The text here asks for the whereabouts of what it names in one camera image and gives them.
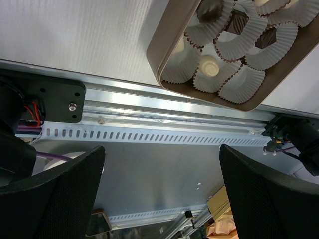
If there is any white paper cup nine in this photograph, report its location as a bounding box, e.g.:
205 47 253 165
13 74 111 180
218 66 265 104

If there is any white paper cup seven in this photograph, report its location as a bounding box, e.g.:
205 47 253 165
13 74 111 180
161 47 202 84

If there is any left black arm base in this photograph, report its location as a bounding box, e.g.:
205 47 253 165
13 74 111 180
0 69 86 123

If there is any white paper cup four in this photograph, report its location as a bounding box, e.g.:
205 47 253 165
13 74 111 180
184 0 235 47

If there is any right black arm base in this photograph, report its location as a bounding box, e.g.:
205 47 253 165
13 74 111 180
262 114 310 151

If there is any gold square chocolate tin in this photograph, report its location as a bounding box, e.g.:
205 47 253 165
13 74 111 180
147 0 319 112

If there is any white shell chocolate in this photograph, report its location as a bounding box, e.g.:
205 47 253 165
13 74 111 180
254 0 269 7
199 55 219 77

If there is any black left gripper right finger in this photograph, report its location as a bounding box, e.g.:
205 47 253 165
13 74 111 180
219 144 319 239

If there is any white square chocolate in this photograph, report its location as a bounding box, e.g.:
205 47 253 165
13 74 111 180
173 37 184 54

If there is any white slotted cable duct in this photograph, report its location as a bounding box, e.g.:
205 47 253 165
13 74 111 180
41 123 270 148

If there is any white paper cup eight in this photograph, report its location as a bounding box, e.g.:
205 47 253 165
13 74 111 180
193 61 243 93

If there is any dark square chocolate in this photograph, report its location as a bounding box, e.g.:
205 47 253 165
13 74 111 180
224 9 249 35

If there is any white paper cup five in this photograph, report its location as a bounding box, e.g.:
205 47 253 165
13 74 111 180
214 1 267 62

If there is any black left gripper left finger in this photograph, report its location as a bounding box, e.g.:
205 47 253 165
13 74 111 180
0 146 106 239

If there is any aluminium front rail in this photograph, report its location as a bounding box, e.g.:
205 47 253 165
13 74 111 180
0 60 317 135

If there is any dark round fluted chocolate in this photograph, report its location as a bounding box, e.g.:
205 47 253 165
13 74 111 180
196 0 223 24

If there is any white paper cup two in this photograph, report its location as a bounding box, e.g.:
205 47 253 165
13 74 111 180
255 0 291 16

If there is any white paper cup three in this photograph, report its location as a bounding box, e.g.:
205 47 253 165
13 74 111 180
268 0 319 27

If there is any white paper cup six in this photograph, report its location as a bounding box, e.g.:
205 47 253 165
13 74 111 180
245 22 298 70

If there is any dark square chocolate corner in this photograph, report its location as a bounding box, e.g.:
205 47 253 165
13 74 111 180
255 27 277 49

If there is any yellow patterned box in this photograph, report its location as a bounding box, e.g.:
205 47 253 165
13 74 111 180
206 186 239 239

